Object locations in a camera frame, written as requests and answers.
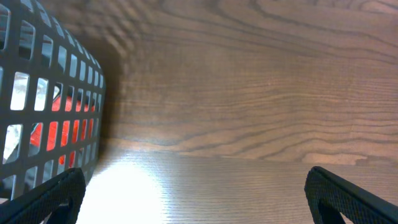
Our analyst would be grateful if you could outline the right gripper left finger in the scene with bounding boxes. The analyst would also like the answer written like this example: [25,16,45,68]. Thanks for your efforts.
[1,168,86,224]

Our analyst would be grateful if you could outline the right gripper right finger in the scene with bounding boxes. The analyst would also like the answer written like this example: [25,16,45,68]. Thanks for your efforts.
[304,166,397,224]

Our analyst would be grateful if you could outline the orange pasta package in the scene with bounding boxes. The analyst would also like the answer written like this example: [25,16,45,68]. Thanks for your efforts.
[28,93,99,168]

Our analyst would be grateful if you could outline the grey plastic basket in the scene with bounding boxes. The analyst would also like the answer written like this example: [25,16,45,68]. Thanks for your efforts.
[1,0,106,202]

